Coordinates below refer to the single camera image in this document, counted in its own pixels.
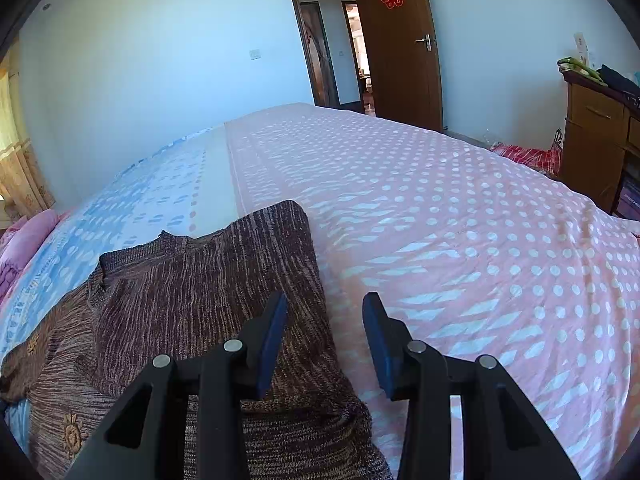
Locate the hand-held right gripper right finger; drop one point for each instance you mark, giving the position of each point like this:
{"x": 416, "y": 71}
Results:
{"x": 380, "y": 345}

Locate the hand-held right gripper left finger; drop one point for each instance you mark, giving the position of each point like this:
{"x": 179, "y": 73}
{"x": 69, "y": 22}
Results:
{"x": 272, "y": 345}

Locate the brown knit sweater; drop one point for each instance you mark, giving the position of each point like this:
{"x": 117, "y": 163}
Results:
{"x": 200, "y": 280}

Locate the pink dotted bed sheet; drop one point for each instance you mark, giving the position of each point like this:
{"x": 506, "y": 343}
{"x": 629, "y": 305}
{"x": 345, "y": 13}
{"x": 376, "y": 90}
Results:
{"x": 450, "y": 210}

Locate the blue patterned bed sheet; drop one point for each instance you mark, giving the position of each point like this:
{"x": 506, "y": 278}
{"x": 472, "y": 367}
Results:
{"x": 125, "y": 210}

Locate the pink pillow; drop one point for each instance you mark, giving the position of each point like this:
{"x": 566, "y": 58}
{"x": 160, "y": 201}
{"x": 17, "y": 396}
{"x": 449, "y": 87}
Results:
{"x": 25, "y": 245}

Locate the wooden door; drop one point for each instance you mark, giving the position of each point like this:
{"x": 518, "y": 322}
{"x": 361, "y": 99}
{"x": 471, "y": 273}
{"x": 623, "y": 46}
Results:
{"x": 395, "y": 60}

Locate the dark hallway door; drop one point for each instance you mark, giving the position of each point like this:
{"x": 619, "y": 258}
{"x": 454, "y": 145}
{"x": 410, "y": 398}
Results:
{"x": 317, "y": 60}

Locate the printed storage box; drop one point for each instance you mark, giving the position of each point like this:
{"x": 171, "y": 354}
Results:
{"x": 630, "y": 200}

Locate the wooden desk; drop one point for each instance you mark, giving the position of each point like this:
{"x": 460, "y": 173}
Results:
{"x": 590, "y": 130}

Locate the yellow curtain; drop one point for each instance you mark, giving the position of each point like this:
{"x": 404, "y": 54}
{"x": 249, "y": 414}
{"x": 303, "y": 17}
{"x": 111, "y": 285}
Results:
{"x": 20, "y": 160}

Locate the green cloth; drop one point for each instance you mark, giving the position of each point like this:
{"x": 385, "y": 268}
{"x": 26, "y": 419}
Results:
{"x": 580, "y": 66}

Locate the dark folded cloth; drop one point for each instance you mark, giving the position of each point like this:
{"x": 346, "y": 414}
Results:
{"x": 617, "y": 80}

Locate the white tall box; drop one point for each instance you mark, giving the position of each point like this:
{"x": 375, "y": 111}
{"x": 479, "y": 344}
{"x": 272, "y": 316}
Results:
{"x": 581, "y": 47}

